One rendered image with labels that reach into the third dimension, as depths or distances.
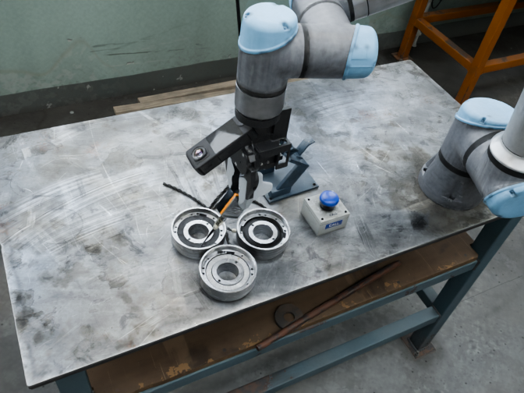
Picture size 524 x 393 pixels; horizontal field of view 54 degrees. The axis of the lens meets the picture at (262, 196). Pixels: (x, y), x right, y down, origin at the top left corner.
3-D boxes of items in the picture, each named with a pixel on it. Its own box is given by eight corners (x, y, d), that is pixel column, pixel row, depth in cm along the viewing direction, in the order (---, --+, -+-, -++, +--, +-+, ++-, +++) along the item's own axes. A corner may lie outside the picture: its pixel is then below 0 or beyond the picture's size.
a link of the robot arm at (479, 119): (479, 137, 119) (507, 88, 109) (506, 178, 110) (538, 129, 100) (431, 137, 117) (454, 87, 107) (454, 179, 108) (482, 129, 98)
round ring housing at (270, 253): (288, 225, 107) (292, 212, 104) (285, 266, 100) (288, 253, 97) (238, 217, 107) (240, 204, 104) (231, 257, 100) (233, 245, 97)
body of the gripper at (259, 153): (287, 170, 88) (299, 114, 79) (242, 184, 84) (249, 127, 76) (266, 143, 92) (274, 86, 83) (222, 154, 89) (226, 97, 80)
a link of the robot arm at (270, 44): (309, 29, 66) (244, 27, 65) (296, 99, 74) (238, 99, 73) (299, -1, 71) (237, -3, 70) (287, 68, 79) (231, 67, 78)
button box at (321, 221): (316, 236, 106) (321, 221, 102) (300, 212, 110) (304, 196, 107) (349, 226, 109) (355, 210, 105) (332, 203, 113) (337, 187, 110)
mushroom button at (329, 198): (321, 221, 106) (327, 205, 102) (312, 207, 108) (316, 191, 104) (338, 216, 107) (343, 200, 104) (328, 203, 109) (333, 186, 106)
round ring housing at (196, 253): (219, 267, 98) (220, 253, 95) (164, 256, 98) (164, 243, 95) (228, 224, 105) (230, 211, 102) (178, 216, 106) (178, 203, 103)
